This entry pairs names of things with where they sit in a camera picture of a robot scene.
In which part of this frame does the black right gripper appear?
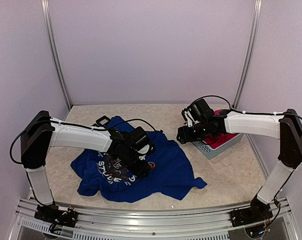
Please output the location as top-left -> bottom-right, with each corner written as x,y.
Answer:
176,120 -> 209,144

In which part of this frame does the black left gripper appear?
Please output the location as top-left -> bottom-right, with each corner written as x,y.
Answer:
120,148 -> 151,180

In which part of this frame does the blue printed t-shirt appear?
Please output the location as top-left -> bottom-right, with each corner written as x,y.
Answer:
70,116 -> 208,204

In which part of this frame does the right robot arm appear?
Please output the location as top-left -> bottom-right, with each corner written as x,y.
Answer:
177,97 -> 302,222

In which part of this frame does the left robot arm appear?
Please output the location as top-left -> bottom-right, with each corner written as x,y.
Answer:
19,110 -> 155,223

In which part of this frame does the red garment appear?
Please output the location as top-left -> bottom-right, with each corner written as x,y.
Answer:
205,109 -> 238,151

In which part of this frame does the light blue perforated basket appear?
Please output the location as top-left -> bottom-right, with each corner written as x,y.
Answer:
193,133 -> 244,159

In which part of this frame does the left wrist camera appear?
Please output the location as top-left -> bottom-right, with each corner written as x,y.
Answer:
137,145 -> 154,161

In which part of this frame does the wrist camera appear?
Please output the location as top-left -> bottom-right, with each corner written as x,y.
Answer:
181,108 -> 198,128
137,145 -> 154,161

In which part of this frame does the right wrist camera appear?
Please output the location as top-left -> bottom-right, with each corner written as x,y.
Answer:
181,108 -> 198,128

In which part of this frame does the aluminium front rail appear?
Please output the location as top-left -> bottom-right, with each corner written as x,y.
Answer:
8,198 -> 300,240

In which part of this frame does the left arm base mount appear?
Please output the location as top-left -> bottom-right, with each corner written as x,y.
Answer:
34,205 -> 78,228

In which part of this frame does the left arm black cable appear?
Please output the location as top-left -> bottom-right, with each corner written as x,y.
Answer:
9,118 -> 158,165

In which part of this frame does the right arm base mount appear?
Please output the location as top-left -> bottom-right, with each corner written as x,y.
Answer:
230,196 -> 273,227

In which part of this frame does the right aluminium corner post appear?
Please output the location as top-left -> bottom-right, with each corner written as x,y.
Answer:
233,0 -> 263,108

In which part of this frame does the aluminium corner post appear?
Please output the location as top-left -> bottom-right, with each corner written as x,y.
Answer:
233,0 -> 263,108
41,0 -> 73,111

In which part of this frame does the left aluminium corner post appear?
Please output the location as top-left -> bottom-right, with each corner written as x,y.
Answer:
41,0 -> 73,111

